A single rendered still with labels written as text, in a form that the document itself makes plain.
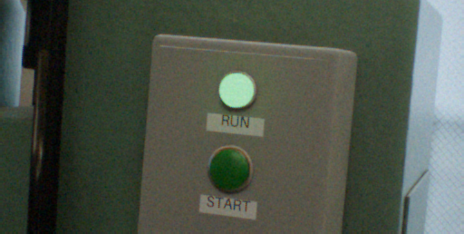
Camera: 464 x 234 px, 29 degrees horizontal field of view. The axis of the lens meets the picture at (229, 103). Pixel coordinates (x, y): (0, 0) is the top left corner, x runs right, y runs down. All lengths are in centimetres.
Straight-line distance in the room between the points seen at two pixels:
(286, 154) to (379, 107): 8
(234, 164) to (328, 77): 6
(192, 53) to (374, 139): 11
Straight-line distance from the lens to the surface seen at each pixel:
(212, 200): 47
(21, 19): 73
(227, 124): 46
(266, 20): 52
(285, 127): 45
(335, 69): 45
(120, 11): 55
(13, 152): 63
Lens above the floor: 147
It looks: 3 degrees down
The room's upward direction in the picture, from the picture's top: 5 degrees clockwise
